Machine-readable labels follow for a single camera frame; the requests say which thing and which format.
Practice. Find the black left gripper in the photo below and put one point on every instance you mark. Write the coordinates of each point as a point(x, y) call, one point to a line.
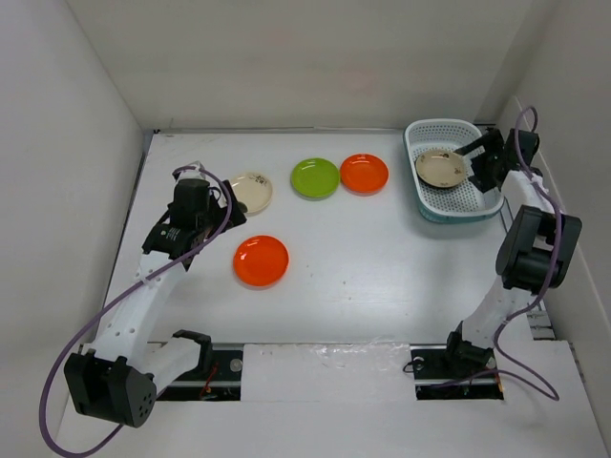
point(236, 218)

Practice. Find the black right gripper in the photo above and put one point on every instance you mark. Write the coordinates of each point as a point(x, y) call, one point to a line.
point(493, 141)

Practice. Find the beige plate with red stamps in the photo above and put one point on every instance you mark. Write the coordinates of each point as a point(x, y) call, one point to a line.
point(441, 168)

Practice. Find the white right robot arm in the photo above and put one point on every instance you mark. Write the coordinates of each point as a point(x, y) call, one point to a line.
point(534, 256)

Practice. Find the orange plate near left arm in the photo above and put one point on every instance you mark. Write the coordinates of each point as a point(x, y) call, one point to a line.
point(260, 261)

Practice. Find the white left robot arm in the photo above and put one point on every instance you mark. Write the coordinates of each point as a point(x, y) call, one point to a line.
point(118, 379)

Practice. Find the white perforated plastic bin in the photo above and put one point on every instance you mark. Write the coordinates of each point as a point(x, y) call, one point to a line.
point(464, 202)

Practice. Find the cream plate with leaf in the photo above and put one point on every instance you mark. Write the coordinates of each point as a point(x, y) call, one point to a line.
point(254, 192)

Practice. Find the orange plate near green plate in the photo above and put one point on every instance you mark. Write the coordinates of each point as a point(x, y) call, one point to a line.
point(364, 174)

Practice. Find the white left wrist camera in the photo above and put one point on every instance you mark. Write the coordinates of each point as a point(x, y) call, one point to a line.
point(189, 171)

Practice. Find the black metal base rail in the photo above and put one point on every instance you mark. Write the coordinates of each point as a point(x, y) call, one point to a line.
point(327, 373)

